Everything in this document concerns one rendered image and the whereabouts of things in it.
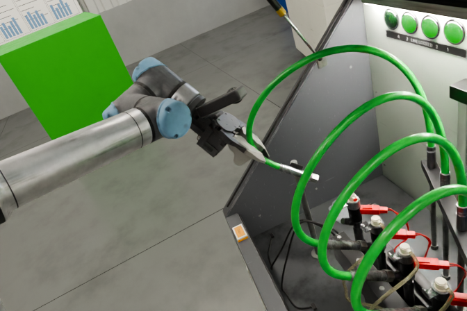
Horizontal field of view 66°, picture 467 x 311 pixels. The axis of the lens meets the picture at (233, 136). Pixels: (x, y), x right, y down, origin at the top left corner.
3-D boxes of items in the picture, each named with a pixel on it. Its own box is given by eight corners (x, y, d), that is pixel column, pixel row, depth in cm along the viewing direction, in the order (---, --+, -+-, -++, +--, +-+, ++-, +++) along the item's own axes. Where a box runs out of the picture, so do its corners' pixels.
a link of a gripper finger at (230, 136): (248, 149, 83) (220, 124, 84) (252, 144, 82) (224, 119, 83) (240, 156, 79) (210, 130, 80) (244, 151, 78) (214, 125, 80)
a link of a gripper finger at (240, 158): (254, 175, 85) (225, 148, 86) (268, 158, 81) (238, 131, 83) (249, 180, 82) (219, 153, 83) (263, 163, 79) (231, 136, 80)
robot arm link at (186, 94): (192, 79, 87) (175, 88, 80) (207, 91, 86) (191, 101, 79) (178, 102, 91) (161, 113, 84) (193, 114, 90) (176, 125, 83)
